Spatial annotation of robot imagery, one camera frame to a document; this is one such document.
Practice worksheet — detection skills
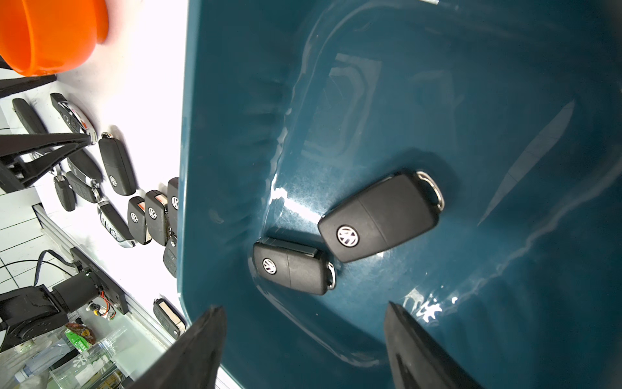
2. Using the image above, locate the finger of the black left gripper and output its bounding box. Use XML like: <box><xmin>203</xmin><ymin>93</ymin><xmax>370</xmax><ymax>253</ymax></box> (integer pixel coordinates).
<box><xmin>1</xmin><ymin>133</ymin><xmax>92</xmax><ymax>157</ymax></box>
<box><xmin>1</xmin><ymin>144</ymin><xmax>85</xmax><ymax>193</ymax></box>

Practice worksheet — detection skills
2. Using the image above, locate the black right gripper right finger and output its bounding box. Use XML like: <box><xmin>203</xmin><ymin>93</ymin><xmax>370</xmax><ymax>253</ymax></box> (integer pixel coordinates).
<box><xmin>384</xmin><ymin>302</ymin><xmax>481</xmax><ymax>388</ymax></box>

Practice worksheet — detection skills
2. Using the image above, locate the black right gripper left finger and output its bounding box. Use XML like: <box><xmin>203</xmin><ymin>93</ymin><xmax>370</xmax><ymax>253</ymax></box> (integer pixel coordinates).
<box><xmin>129</xmin><ymin>306</ymin><xmax>228</xmax><ymax>389</ymax></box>

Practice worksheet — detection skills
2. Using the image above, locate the black VW key fob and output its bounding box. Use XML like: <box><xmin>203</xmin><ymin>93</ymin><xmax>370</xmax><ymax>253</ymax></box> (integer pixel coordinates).
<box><xmin>253</xmin><ymin>238</ymin><xmax>337</xmax><ymax>296</ymax></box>

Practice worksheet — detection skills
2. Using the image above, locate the black VW flip key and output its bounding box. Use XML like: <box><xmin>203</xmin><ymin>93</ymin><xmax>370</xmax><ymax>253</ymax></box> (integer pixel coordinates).
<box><xmin>145</xmin><ymin>190</ymin><xmax>170</xmax><ymax>246</ymax></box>
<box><xmin>317</xmin><ymin>171</ymin><xmax>445</xmax><ymax>263</ymax></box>
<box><xmin>168</xmin><ymin>177</ymin><xmax>179</xmax><ymax>235</ymax></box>
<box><xmin>127</xmin><ymin>196</ymin><xmax>152</xmax><ymax>245</ymax></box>
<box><xmin>98</xmin><ymin>132</ymin><xmax>137</xmax><ymax>196</ymax></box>

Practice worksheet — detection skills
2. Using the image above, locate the chrome Mercedes key fob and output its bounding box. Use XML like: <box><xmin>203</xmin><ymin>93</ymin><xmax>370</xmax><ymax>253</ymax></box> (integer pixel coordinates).
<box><xmin>67</xmin><ymin>149</ymin><xmax>103</xmax><ymax>186</ymax></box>

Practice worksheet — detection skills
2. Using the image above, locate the lone black flip key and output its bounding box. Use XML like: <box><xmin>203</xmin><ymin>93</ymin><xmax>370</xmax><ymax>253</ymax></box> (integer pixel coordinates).
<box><xmin>153</xmin><ymin>298</ymin><xmax>186</xmax><ymax>340</ymax></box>

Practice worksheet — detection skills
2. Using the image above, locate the black smart key fob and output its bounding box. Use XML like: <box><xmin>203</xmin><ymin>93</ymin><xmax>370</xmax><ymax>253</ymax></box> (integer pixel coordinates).
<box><xmin>65</xmin><ymin>172</ymin><xmax>102</xmax><ymax>204</ymax></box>

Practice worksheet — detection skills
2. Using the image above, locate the silver black smart key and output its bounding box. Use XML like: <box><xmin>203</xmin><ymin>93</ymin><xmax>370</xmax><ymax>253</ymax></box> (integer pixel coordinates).
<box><xmin>97</xmin><ymin>200</ymin><xmax>136</xmax><ymax>248</ymax></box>

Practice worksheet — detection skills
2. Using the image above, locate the black flip key buttons up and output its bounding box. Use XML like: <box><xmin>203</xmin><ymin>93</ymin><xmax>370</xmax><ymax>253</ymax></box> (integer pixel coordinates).
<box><xmin>163</xmin><ymin>235</ymin><xmax>178</xmax><ymax>278</ymax></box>

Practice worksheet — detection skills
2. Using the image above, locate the teal plastic storage box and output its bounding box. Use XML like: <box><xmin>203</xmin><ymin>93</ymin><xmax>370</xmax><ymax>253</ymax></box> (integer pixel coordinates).
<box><xmin>178</xmin><ymin>1</ymin><xmax>621</xmax><ymax>388</ymax></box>

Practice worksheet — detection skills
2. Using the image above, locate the orange plastic bowl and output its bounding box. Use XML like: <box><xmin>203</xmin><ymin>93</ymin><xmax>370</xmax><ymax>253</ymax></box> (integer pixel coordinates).
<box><xmin>1</xmin><ymin>0</ymin><xmax>109</xmax><ymax>76</ymax></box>

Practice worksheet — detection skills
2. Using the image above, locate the aluminium frame rail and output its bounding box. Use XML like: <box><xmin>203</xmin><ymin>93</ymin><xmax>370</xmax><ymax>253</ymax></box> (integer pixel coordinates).
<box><xmin>31</xmin><ymin>203</ymin><xmax>244</xmax><ymax>389</ymax></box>

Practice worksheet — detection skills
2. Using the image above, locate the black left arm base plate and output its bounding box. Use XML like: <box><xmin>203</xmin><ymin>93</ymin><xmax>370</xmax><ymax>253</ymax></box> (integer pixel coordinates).
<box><xmin>70</xmin><ymin>246</ymin><xmax>129</xmax><ymax>314</ymax></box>

